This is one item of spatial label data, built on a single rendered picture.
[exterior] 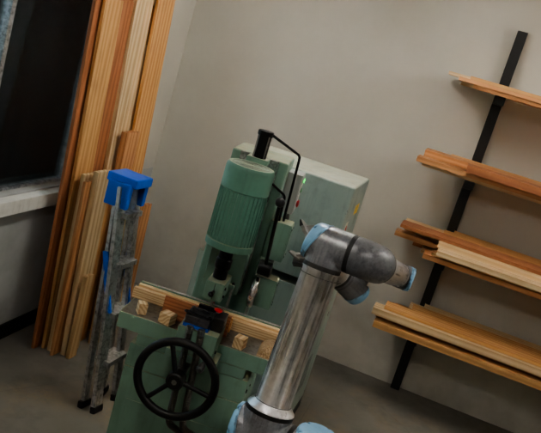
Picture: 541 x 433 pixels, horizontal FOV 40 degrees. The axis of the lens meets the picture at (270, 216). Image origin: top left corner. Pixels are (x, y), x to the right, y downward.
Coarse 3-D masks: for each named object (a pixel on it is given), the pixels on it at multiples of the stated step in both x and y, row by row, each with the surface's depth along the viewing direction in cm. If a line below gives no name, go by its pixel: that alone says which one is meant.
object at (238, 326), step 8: (136, 288) 273; (136, 296) 274; (144, 296) 274; (152, 296) 273; (160, 296) 273; (160, 304) 273; (240, 320) 272; (232, 328) 271; (240, 328) 270; (248, 328) 270; (256, 328) 270; (264, 328) 271; (256, 336) 270; (264, 336) 270; (272, 336) 269
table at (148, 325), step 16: (128, 304) 266; (128, 320) 259; (144, 320) 259; (176, 320) 265; (160, 336) 259; (176, 352) 249; (224, 352) 257; (240, 352) 256; (256, 352) 258; (240, 368) 257; (256, 368) 256
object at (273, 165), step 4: (240, 152) 276; (244, 152) 276; (248, 152) 276; (240, 156) 276; (244, 156) 276; (272, 160) 275; (272, 164) 275; (276, 164) 275; (272, 168) 275; (276, 168) 275; (276, 172) 275; (268, 200) 279; (260, 224) 280; (256, 240) 282; (252, 252) 284; (248, 264) 284; (244, 276) 285; (244, 280) 286; (240, 288) 286
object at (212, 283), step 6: (210, 276) 269; (228, 276) 275; (210, 282) 265; (216, 282) 265; (222, 282) 267; (228, 282) 272; (204, 288) 265; (210, 288) 265; (216, 288) 265; (222, 288) 264; (204, 294) 266; (216, 294) 265; (222, 294) 265; (216, 300) 266
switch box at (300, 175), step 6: (288, 174) 286; (300, 174) 286; (288, 180) 286; (300, 180) 285; (288, 186) 286; (294, 186) 286; (300, 186) 286; (288, 192) 287; (294, 192) 287; (294, 198) 287; (294, 204) 288; (288, 210) 288
